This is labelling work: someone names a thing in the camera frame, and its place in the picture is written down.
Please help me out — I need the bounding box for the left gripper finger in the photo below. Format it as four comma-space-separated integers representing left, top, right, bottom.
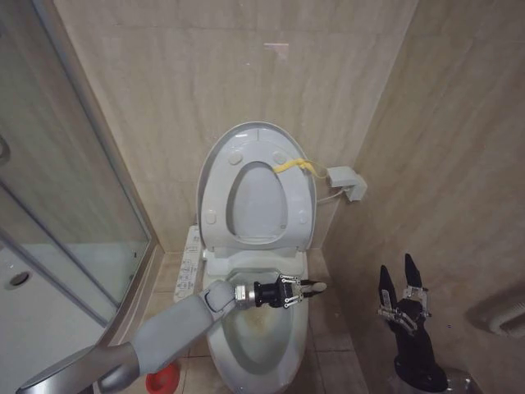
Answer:
281, 286, 328, 309
278, 274, 325, 291

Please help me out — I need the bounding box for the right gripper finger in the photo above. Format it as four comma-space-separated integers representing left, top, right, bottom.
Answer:
376, 264, 416, 330
403, 253, 432, 319

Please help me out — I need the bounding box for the white toilet bowl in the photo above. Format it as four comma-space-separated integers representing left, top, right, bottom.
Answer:
203, 245, 313, 394

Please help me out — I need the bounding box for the toilet side control panel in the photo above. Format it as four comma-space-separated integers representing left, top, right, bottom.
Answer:
173, 224, 203, 304

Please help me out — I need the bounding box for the white toilet lid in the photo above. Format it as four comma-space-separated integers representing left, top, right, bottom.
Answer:
196, 120, 320, 256

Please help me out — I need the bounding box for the white toilet seat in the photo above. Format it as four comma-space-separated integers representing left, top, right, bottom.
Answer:
199, 130, 317, 254

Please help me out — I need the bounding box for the red brush holder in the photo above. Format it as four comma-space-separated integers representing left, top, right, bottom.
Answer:
145, 355, 180, 394

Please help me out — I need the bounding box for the white power cable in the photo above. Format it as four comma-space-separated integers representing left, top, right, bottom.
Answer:
317, 185, 350, 204

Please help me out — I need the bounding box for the grey wall socket box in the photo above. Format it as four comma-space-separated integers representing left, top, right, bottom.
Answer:
325, 165, 368, 204

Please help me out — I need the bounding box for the yellow strap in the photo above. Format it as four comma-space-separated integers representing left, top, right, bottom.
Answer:
272, 157, 329, 179

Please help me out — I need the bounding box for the glass shower enclosure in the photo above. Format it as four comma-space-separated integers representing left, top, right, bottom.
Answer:
0, 0, 160, 329

